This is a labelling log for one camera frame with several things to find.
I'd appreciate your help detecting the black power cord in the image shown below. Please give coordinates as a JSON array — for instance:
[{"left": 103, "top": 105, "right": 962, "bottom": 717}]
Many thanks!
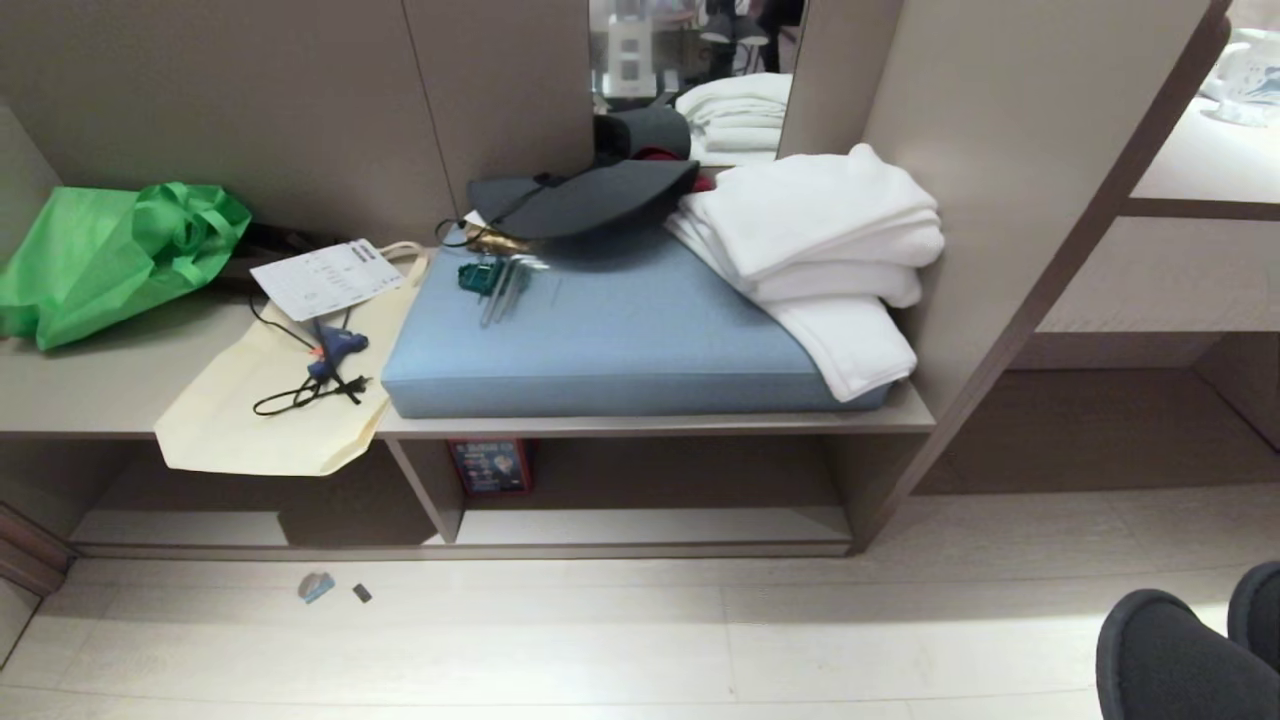
[{"left": 252, "top": 372, "right": 372, "bottom": 417}]

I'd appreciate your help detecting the folded white towel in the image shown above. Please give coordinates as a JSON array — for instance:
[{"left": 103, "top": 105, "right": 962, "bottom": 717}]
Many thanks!
[
  {"left": 664, "top": 213, "right": 917, "bottom": 403},
  {"left": 679, "top": 143, "right": 946, "bottom": 306}
]

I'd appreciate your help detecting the hex key set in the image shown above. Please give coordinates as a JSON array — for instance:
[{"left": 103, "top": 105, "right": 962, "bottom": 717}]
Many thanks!
[{"left": 458, "top": 254, "right": 536, "bottom": 328}]

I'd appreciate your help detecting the dark grey slipper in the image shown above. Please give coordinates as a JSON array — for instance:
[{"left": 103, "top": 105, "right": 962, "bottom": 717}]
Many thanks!
[
  {"left": 1227, "top": 561, "right": 1280, "bottom": 674},
  {"left": 1096, "top": 589, "right": 1280, "bottom": 720}
]

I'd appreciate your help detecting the wall mirror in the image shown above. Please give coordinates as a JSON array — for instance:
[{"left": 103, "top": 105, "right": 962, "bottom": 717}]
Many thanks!
[{"left": 588, "top": 0, "right": 807, "bottom": 167}]

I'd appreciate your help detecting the red book on lower shelf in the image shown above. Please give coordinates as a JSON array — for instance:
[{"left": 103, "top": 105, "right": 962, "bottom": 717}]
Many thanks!
[{"left": 447, "top": 439, "right": 533, "bottom": 497}]

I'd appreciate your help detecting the green fabric bag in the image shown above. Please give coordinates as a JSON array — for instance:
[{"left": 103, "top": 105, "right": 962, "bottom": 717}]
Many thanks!
[{"left": 0, "top": 182, "right": 253, "bottom": 352}]

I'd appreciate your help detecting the white printed paper sheet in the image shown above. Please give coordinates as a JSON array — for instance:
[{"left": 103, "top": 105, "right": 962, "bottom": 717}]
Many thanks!
[{"left": 249, "top": 239, "right": 406, "bottom": 322}]

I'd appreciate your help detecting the blue seat cushion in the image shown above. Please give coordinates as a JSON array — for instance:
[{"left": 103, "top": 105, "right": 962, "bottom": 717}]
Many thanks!
[{"left": 381, "top": 226, "right": 893, "bottom": 420}]

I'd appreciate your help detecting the cream tote bag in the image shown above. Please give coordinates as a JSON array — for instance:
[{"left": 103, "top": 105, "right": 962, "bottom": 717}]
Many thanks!
[{"left": 154, "top": 241, "right": 432, "bottom": 478}]

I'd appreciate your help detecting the beige shoe shelf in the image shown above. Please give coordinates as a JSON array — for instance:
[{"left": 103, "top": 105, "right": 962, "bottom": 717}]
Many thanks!
[{"left": 0, "top": 0, "right": 1280, "bottom": 561}]

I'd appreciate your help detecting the blue glue gun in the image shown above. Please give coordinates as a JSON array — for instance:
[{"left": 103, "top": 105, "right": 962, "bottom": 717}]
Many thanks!
[{"left": 306, "top": 322, "right": 370, "bottom": 383}]

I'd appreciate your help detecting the dark grey brimmed hat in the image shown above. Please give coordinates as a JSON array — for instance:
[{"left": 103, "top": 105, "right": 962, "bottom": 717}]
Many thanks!
[{"left": 467, "top": 158, "right": 700, "bottom": 241}]

